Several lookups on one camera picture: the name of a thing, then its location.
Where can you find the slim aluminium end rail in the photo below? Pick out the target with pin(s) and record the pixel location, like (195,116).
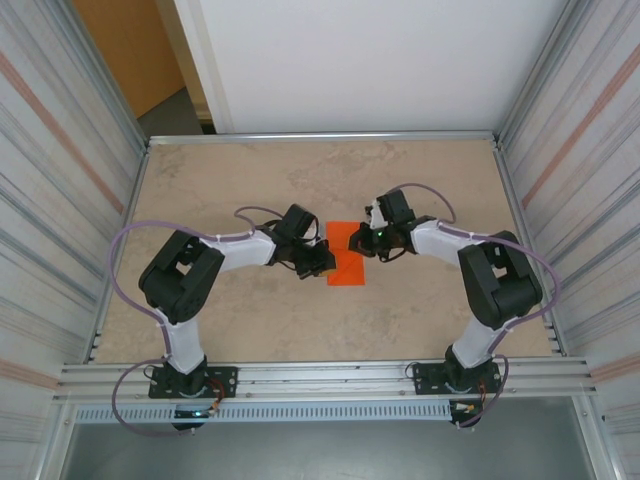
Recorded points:
(320,137)

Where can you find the grey metal sheet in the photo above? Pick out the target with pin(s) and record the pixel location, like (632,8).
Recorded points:
(320,450)

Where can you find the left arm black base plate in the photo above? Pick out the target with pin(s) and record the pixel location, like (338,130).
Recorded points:
(225,380)

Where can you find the aluminium side rail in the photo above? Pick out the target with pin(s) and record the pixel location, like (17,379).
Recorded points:
(135,197)
(514,200)

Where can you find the corrugated translucent side panel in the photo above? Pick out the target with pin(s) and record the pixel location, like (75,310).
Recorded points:
(50,200)
(590,150)

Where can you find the wide aluminium mounting rail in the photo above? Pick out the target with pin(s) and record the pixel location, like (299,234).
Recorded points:
(320,374)

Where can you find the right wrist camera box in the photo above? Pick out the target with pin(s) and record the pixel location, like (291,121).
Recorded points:
(375,215)

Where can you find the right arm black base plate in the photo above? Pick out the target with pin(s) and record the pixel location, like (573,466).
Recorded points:
(425,377)

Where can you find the white door frame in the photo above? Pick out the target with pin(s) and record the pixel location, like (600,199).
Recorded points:
(202,60)

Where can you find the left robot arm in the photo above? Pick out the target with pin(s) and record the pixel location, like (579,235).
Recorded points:
(185,345)

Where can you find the brown wooden door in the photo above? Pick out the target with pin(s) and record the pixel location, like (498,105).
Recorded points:
(125,50)

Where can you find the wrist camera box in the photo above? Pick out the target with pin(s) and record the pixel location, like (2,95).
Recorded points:
(317,241)
(375,215)

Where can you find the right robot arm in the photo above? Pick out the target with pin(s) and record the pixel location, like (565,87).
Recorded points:
(477,345)

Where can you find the small circuit board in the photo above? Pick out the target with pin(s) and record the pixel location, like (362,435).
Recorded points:
(192,413)
(467,409)

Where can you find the orange paper sheet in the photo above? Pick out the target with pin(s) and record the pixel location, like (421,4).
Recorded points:
(350,272)

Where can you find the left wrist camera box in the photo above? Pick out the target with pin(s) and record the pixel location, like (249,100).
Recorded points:
(317,241)

